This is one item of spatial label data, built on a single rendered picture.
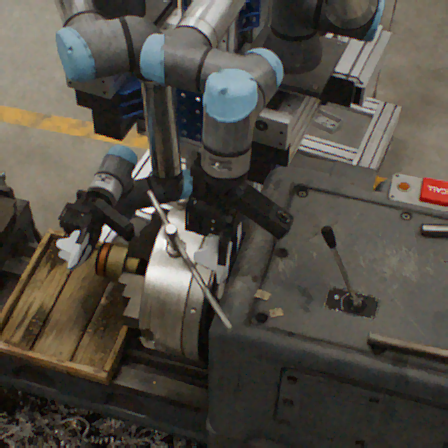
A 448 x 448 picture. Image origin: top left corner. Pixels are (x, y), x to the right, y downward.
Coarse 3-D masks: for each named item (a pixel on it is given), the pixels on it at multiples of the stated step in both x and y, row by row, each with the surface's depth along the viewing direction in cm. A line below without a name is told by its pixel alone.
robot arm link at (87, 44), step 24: (72, 0) 179; (72, 24) 171; (96, 24) 169; (120, 24) 168; (72, 48) 166; (96, 48) 166; (120, 48) 168; (72, 72) 169; (96, 72) 170; (120, 72) 172
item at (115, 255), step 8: (104, 248) 169; (112, 248) 169; (120, 248) 169; (96, 256) 169; (104, 256) 168; (112, 256) 168; (120, 256) 167; (128, 256) 169; (96, 264) 169; (104, 264) 169; (112, 264) 167; (120, 264) 167; (128, 264) 168; (136, 264) 168; (144, 264) 173; (96, 272) 170; (104, 272) 170; (112, 272) 168; (120, 272) 167; (136, 272) 168; (112, 280) 170
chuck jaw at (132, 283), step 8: (128, 272) 167; (120, 280) 166; (128, 280) 166; (136, 280) 166; (120, 288) 168; (128, 288) 165; (136, 288) 165; (128, 296) 164; (136, 296) 164; (128, 304) 163; (136, 304) 162; (128, 312) 161; (136, 312) 161; (128, 320) 162; (136, 320) 161; (144, 328) 159; (144, 336) 162; (152, 336) 161
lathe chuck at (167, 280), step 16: (176, 208) 161; (176, 224) 157; (160, 240) 155; (192, 240) 155; (160, 256) 154; (176, 256) 153; (192, 256) 153; (160, 272) 153; (176, 272) 153; (144, 288) 154; (160, 288) 153; (176, 288) 153; (144, 304) 155; (160, 304) 154; (176, 304) 153; (144, 320) 157; (160, 320) 156; (176, 320) 154; (160, 336) 158; (176, 336) 157; (176, 352) 162
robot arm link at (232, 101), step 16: (208, 80) 114; (224, 80) 113; (240, 80) 114; (208, 96) 114; (224, 96) 112; (240, 96) 112; (256, 96) 115; (208, 112) 115; (224, 112) 113; (240, 112) 113; (256, 112) 117; (208, 128) 117; (224, 128) 115; (240, 128) 115; (208, 144) 118; (224, 144) 117; (240, 144) 117
